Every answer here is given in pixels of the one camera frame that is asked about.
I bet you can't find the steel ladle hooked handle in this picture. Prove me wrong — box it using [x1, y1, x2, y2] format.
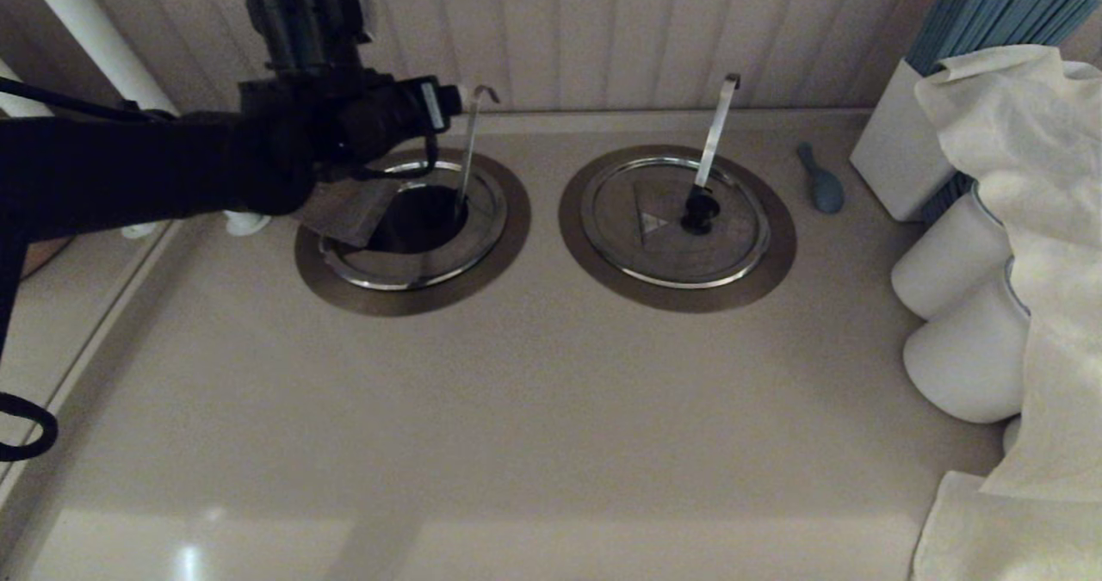
[694, 73, 743, 192]
[455, 84, 502, 220]

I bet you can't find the small blue plastic scoop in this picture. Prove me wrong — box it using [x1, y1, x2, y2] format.
[796, 142, 846, 216]

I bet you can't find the white box holder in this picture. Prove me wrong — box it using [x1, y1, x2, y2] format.
[851, 58, 961, 223]

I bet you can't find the white jar blue rim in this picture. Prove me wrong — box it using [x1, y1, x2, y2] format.
[904, 258, 1034, 425]
[891, 189, 1017, 322]

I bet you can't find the white cloth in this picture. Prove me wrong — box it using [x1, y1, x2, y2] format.
[913, 45, 1102, 581]

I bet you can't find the black wrist camera white bracket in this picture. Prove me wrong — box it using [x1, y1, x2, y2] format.
[245, 0, 377, 74]

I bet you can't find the brown round counter ring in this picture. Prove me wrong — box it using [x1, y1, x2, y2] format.
[560, 145, 797, 313]
[295, 146, 532, 318]

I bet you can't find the black cable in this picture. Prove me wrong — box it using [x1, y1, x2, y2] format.
[0, 392, 59, 463]
[0, 77, 182, 124]

